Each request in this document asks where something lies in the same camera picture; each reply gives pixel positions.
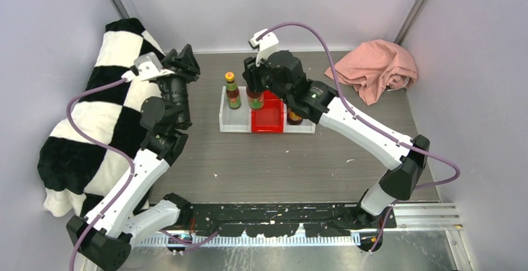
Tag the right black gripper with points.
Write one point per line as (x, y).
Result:
(251, 73)

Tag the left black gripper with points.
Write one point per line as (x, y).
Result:
(185, 61)

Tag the yellow cap sauce bottle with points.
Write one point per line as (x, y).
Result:
(255, 99)
(232, 91)

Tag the red lid chili sauce jar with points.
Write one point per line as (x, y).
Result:
(292, 118)

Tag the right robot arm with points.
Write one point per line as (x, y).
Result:
(400, 154)

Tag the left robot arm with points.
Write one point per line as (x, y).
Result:
(106, 234)

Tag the red plastic bin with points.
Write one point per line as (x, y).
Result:
(270, 118)

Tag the right white plastic bin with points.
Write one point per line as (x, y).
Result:
(305, 127)

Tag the white plastic bin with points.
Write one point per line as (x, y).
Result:
(305, 127)
(235, 120)

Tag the left white plastic bin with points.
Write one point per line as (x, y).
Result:
(235, 120)

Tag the pink cloth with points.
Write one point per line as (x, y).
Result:
(377, 66)

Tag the black white checkered blanket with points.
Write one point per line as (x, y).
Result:
(85, 155)

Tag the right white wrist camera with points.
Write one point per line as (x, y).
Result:
(266, 43)

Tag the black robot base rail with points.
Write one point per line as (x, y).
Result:
(320, 219)

